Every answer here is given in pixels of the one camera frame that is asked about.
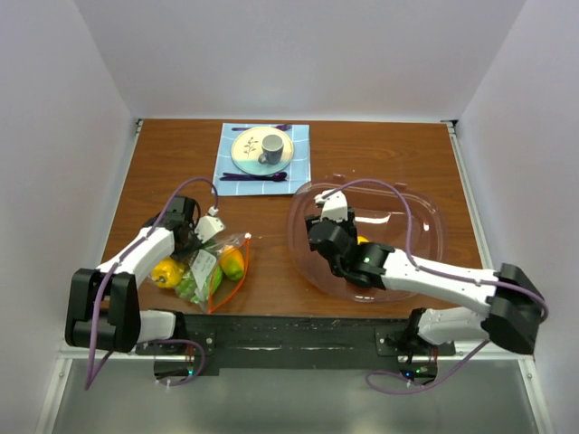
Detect clear zip top bag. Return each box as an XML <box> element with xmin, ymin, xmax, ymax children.
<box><xmin>183</xmin><ymin>232</ymin><xmax>252</xmax><ymax>314</ymax></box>

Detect fake orange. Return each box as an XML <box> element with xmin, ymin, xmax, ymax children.
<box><xmin>219</xmin><ymin>246</ymin><xmax>245</xmax><ymax>281</ymax></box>

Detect clear pink plastic bowl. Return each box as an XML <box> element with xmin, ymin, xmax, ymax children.
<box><xmin>287</xmin><ymin>175</ymin><xmax>447</xmax><ymax>303</ymax></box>

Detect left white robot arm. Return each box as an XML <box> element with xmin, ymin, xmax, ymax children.
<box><xmin>64</xmin><ymin>196</ymin><xmax>223</xmax><ymax>354</ymax></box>

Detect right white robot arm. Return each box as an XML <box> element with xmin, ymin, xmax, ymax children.
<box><xmin>305</xmin><ymin>216</ymin><xmax>547</xmax><ymax>355</ymax></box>

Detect fake green broccoli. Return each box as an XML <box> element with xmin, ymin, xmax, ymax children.
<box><xmin>202</xmin><ymin>240</ymin><xmax>223</xmax><ymax>255</ymax></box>

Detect fake yellow pepper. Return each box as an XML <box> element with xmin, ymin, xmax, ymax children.
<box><xmin>150</xmin><ymin>257</ymin><xmax>186</xmax><ymax>288</ymax></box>

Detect fake green grapes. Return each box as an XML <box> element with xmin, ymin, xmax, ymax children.
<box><xmin>175</xmin><ymin>278</ymin><xmax>207</xmax><ymax>304</ymax></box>

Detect blue checked cloth napkin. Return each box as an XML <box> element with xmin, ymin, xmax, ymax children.
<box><xmin>213</xmin><ymin>123</ymin><xmax>311</xmax><ymax>196</ymax></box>

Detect purple plastic spoon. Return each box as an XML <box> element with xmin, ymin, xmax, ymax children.
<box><xmin>219</xmin><ymin>172</ymin><xmax>288</xmax><ymax>182</ymax></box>

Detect cream plate with plant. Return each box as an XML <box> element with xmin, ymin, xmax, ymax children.
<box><xmin>231</xmin><ymin>128</ymin><xmax>295</xmax><ymax>175</ymax></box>

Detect grey mug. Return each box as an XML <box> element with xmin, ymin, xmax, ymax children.
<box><xmin>258</xmin><ymin>134</ymin><xmax>284</xmax><ymax>165</ymax></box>

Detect purple plastic fork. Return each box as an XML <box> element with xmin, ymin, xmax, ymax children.
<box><xmin>232</xmin><ymin>124</ymin><xmax>292</xmax><ymax>132</ymax></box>

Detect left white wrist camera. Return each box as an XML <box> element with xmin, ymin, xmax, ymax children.
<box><xmin>194</xmin><ymin>206</ymin><xmax>225</xmax><ymax>244</ymax></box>

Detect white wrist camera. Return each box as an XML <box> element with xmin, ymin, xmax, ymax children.
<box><xmin>194</xmin><ymin>206</ymin><xmax>225</xmax><ymax>244</ymax></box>
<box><xmin>315</xmin><ymin>190</ymin><xmax>348</xmax><ymax>223</ymax></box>

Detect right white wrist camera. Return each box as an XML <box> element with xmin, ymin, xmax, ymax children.
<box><xmin>315</xmin><ymin>190</ymin><xmax>348</xmax><ymax>223</ymax></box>

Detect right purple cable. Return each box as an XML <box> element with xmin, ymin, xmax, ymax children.
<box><xmin>325</xmin><ymin>178</ymin><xmax>549</xmax><ymax>395</ymax></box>

